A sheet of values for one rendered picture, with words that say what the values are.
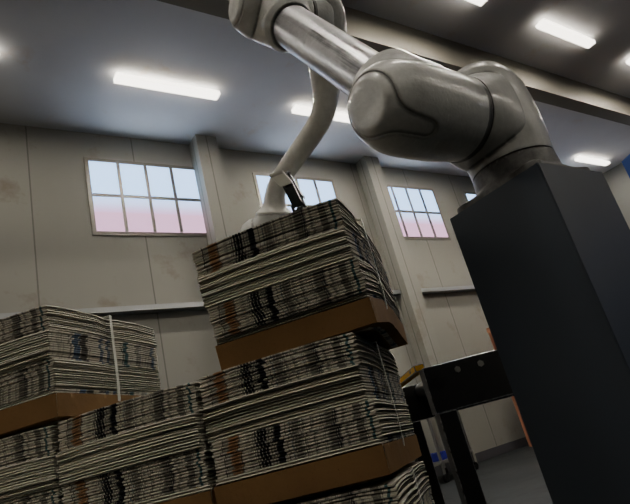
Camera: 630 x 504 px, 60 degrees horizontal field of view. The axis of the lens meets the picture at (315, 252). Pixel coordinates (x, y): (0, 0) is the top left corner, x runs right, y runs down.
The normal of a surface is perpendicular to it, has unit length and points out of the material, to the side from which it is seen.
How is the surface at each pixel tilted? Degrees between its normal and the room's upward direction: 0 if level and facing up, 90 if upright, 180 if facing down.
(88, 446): 90
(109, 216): 90
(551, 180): 90
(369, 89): 95
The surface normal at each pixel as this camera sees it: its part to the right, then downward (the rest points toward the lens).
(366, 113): -0.78, 0.07
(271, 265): -0.26, -0.12
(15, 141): 0.52, -0.41
